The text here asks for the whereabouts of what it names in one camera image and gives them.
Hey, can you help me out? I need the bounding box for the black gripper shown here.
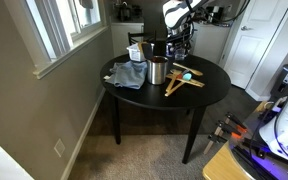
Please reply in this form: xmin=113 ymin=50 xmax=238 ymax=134
xmin=169 ymin=25 xmax=192 ymax=46

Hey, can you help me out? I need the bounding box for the red plastic spoon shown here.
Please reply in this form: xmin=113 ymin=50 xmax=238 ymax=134
xmin=170 ymin=68 xmax=185 ymax=81

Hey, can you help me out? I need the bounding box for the long wooden spoon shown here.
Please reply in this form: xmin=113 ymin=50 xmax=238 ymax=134
xmin=172 ymin=62 xmax=204 ymax=77

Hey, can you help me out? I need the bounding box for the wooden spoon in bucket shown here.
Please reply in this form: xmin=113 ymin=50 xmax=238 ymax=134
xmin=136 ymin=41 xmax=146 ymax=62

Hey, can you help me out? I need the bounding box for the steel bucket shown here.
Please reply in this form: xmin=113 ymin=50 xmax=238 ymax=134
xmin=146 ymin=55 xmax=170 ymax=86

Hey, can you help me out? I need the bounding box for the clear glass mug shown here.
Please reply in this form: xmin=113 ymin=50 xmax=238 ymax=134
xmin=174 ymin=47 xmax=187 ymax=62

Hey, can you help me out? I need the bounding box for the black chair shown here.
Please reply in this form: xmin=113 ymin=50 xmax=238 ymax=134
xmin=127 ymin=30 xmax=158 ymax=47

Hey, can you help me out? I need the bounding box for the white plastic basket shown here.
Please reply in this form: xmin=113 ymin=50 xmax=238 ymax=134
xmin=126 ymin=42 xmax=155 ymax=63

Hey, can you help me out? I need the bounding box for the flat wooden spatula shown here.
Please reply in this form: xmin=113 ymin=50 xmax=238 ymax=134
xmin=166 ymin=73 xmax=206 ymax=89

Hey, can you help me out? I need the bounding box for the black coffee maker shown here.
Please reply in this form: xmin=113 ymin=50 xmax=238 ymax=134
xmin=113 ymin=1 xmax=134 ymax=23

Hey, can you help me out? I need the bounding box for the blue cloth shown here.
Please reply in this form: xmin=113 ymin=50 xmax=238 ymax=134
xmin=108 ymin=60 xmax=149 ymax=90

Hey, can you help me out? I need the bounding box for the black round table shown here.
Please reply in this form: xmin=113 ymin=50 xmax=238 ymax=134
xmin=99 ymin=53 xmax=232 ymax=165

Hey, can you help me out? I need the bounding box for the white door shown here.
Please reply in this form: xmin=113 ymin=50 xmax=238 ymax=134
xmin=223 ymin=0 xmax=288 ymax=90

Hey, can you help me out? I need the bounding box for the black bar clamp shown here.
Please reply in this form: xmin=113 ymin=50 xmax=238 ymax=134
xmin=203 ymin=132 xmax=230 ymax=156

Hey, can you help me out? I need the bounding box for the black bin with lid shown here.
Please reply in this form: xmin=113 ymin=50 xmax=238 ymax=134
xmin=269 ymin=62 xmax=288 ymax=101

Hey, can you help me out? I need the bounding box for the light wooden bench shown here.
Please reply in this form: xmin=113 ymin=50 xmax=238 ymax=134
xmin=202 ymin=142 xmax=252 ymax=180

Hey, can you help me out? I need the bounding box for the metal robot mounting plate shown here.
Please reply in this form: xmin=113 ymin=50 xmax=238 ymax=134
xmin=228 ymin=109 xmax=288 ymax=180

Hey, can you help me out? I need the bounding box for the teal spoon wooden handle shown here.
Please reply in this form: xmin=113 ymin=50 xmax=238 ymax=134
xmin=164 ymin=72 xmax=193 ymax=98

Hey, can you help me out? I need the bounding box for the wooden spatula with handle hole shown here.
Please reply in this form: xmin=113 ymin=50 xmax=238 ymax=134
xmin=164 ymin=69 xmax=184 ymax=94

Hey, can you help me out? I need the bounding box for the black hanging cable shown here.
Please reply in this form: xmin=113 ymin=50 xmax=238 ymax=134
xmin=197 ymin=0 xmax=252 ymax=25

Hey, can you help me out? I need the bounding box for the orange handled bar clamp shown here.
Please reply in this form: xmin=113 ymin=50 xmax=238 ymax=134
xmin=213 ymin=120 xmax=244 ymax=140
xmin=223 ymin=111 xmax=249 ymax=134

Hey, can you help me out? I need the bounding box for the white window frame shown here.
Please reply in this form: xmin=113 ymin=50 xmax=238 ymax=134
xmin=3 ymin=0 xmax=110 ymax=80

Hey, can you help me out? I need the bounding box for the beige wall vent plate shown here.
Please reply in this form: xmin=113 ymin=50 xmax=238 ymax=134
xmin=53 ymin=138 xmax=67 ymax=158

